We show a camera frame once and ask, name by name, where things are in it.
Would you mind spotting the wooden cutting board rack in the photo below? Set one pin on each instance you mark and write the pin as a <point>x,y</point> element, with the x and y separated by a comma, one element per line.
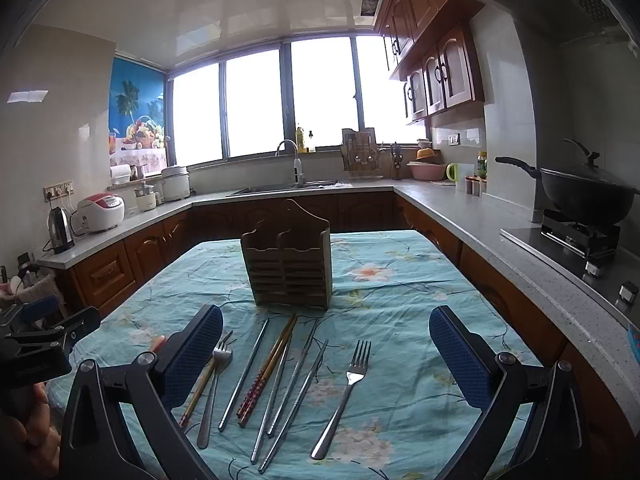
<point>360,154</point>

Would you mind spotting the steel fork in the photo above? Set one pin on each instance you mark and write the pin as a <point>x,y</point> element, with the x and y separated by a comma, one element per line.
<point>355,373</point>
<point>222,357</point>

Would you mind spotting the wooden utensil holder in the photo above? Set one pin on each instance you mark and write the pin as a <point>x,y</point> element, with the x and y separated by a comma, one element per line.
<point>288,258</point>

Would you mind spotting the fruit poster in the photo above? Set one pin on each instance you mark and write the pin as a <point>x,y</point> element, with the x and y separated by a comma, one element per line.
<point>136,117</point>

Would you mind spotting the orange bowl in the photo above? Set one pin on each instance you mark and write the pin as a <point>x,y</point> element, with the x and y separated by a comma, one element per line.
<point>425,154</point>

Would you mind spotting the condiment bottle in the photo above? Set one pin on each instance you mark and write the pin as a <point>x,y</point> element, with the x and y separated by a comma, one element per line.
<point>481,165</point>

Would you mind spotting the pink basin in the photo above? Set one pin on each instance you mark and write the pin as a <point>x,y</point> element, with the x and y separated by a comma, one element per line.
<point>426,171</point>

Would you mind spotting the person's left hand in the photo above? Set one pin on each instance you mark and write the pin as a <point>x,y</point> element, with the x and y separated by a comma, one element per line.
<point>31,448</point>

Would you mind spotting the wooden cabinets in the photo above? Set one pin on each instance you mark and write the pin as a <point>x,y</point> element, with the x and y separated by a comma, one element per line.
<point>554,316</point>
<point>430,49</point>

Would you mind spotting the small white blender appliance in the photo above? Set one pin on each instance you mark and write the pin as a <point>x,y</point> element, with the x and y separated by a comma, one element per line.
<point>146,197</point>

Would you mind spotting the teal floral tablecloth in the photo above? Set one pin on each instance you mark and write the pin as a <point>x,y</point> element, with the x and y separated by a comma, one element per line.
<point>404,420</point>

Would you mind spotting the wooden chopstick red tip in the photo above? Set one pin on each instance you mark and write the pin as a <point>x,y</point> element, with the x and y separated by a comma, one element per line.
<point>262,369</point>
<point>267,374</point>

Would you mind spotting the yellow dish soap bottle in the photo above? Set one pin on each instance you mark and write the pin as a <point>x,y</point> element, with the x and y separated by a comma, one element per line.
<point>299,139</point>

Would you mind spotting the spice jar set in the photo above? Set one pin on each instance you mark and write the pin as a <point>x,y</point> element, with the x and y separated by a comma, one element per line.
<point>475,186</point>

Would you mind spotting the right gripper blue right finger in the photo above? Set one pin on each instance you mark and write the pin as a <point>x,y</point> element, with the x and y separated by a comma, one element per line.
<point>553,443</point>

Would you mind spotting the black wok with lid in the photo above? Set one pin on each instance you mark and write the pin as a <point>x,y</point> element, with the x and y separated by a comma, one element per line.
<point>586,192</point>

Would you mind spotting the lower wooden cabinets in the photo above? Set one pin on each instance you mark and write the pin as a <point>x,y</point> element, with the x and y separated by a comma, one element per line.
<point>554,316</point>

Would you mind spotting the paper towel roll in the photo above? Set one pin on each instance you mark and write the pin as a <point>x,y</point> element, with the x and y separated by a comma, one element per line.
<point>120,174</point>

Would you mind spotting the window frame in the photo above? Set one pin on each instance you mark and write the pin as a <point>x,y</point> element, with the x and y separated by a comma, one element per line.
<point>251,104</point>

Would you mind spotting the wall power socket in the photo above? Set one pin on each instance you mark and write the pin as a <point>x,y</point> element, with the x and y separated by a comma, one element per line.
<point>58,191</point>

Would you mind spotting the gas stove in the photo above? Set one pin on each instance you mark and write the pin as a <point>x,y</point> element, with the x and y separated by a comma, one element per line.
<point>590,258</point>

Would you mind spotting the steel electric kettle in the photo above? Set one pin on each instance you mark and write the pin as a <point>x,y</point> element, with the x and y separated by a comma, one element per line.
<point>61,236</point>

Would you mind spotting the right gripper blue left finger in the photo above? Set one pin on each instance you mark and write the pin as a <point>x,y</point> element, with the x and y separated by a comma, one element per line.
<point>96,442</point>

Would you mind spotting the white red rice cooker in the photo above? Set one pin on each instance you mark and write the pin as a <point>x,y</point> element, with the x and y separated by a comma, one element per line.
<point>101,212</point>

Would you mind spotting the upper wooden cabinets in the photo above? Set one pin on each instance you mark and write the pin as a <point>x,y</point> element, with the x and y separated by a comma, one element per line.
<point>430,49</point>

